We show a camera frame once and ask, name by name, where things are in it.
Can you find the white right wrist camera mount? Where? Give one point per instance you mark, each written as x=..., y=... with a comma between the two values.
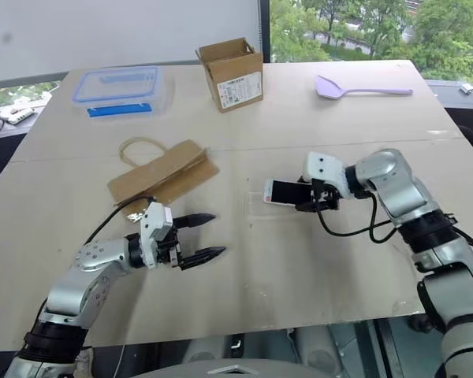
x=323, y=167

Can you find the brown paper bag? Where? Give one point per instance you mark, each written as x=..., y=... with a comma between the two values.
x=169, y=173

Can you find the small crumpled clear wrapper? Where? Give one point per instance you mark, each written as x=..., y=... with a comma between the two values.
x=136, y=217

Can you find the clear plastic phone case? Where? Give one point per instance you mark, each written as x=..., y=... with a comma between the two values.
x=269, y=216

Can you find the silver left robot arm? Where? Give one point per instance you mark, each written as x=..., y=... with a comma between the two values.
x=84, y=293

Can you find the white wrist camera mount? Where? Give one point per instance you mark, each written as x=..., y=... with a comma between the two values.
x=323, y=167
x=153, y=228

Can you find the white power strip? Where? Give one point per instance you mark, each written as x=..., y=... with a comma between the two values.
x=19, y=115

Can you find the lilac silicone spatula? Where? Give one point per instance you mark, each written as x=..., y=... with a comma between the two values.
x=327, y=88

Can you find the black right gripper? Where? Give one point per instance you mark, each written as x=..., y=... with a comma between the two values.
x=325, y=197

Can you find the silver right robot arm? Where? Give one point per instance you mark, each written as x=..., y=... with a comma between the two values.
x=445, y=271

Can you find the clear container with blue lid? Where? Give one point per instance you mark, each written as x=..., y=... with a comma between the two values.
x=116, y=88

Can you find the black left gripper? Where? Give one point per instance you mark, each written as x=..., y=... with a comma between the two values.
x=168, y=250

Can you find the small white metal clip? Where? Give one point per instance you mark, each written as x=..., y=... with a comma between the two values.
x=467, y=88

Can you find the black window frame post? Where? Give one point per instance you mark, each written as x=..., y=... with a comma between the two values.
x=264, y=31

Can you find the white smartphone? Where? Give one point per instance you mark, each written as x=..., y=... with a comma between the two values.
x=287, y=191

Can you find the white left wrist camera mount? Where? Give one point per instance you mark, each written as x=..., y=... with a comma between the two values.
x=153, y=228

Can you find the open cardboard box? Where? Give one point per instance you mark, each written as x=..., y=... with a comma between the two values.
x=236, y=76

